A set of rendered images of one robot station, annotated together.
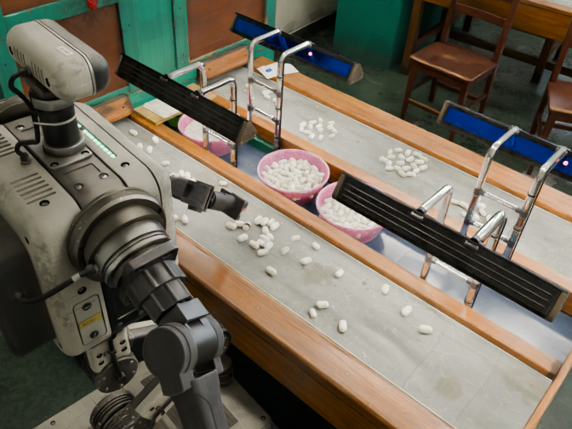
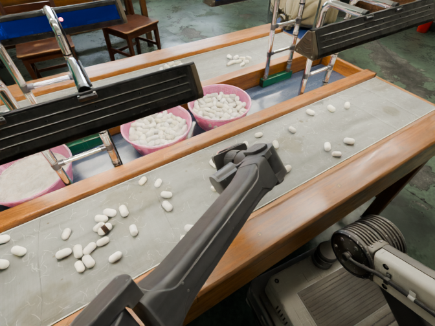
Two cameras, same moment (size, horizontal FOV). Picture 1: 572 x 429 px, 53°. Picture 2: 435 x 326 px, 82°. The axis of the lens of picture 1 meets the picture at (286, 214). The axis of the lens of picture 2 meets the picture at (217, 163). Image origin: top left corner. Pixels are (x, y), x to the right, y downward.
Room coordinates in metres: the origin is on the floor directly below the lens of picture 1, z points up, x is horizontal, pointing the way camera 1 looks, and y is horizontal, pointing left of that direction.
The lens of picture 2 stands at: (1.25, 0.61, 1.37)
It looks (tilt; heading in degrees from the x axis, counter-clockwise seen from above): 48 degrees down; 290
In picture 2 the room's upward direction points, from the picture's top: straight up
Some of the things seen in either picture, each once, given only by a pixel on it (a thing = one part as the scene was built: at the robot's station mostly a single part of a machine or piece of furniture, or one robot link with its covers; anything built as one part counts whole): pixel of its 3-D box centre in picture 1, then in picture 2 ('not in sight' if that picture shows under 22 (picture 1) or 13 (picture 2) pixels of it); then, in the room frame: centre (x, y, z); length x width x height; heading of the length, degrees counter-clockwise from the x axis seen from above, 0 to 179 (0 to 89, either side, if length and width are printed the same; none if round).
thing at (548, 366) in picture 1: (297, 223); (215, 143); (1.49, -0.04, 0.71); 1.81 x 0.05 x 0.11; 51
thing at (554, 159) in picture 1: (506, 204); (272, 32); (1.44, -0.69, 0.90); 0.20 x 0.19 x 0.45; 51
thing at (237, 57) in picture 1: (225, 62); not in sight; (2.44, 0.32, 0.83); 0.30 x 0.06 x 0.07; 141
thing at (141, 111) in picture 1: (175, 103); not in sight; (2.14, 0.50, 0.77); 0.33 x 0.15 x 0.01; 141
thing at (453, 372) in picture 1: (262, 244); (243, 170); (1.36, 0.07, 0.73); 1.81 x 0.30 x 0.02; 51
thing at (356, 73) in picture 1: (293, 44); (24, 26); (2.11, 0.02, 1.08); 0.62 x 0.08 x 0.07; 51
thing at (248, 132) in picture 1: (180, 94); (47, 119); (1.68, 0.37, 1.08); 0.62 x 0.08 x 0.07; 51
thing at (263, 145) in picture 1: (277, 94); (57, 87); (2.05, 0.06, 0.90); 0.20 x 0.19 x 0.45; 51
